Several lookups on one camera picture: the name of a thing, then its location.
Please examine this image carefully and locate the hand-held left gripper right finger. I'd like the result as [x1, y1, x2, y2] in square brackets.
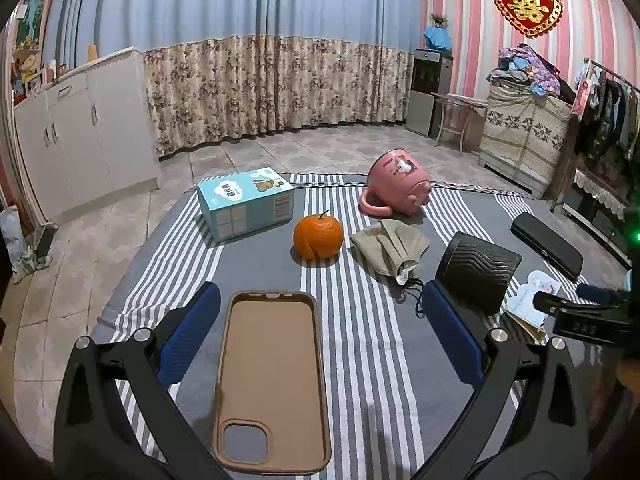
[400, 280, 588, 480]

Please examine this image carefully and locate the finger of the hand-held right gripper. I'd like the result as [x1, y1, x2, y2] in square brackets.
[575, 282, 628, 306]
[532, 291, 626, 346]

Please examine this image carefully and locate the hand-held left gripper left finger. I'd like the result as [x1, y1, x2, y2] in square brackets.
[54, 281, 236, 480]

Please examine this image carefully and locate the white blue paper packet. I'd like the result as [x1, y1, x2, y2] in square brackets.
[501, 270, 562, 343]

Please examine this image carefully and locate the black textured pouch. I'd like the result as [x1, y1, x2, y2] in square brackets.
[435, 231, 523, 316]

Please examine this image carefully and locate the black glasses case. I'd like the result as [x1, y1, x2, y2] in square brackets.
[510, 211, 585, 280]

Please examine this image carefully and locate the table with lace cloth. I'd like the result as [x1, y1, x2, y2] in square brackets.
[550, 167, 640, 271]

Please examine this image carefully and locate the brown phone case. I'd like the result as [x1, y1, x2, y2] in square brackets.
[212, 290, 332, 475]

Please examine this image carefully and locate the grey white striped mat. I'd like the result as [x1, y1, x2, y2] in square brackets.
[92, 172, 636, 480]

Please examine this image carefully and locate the beige face mask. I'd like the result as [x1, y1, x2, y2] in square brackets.
[349, 220, 432, 318]

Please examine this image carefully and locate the light blue tissue box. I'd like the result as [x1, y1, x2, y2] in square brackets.
[196, 166, 295, 242]

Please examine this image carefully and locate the tangerine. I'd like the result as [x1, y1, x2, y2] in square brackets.
[292, 210, 345, 261]

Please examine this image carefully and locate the chest with patterned cloth cover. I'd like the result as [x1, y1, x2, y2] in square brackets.
[478, 77, 573, 200]

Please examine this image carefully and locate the pink cartoon cup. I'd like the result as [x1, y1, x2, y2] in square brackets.
[358, 148, 432, 217]

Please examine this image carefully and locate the plastic bag on floor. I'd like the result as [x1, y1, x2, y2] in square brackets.
[0, 205, 58, 286]

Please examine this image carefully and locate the pile of clothes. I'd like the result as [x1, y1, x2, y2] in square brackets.
[487, 44, 576, 103]

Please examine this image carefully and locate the white cabinet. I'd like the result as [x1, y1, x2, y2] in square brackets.
[12, 46, 163, 223]

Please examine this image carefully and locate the folding metal table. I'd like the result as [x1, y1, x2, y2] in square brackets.
[431, 92, 488, 156]

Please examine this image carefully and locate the grey water dispenser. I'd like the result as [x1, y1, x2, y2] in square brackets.
[406, 48, 454, 137]

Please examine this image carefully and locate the blue and floral curtain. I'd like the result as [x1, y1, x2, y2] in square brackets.
[45, 0, 426, 158]

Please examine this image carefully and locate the potted plant with blue cover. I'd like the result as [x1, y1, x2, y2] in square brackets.
[424, 12, 453, 52]

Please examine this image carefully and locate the red heart wall decoration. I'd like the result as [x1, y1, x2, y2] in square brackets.
[491, 0, 564, 37]

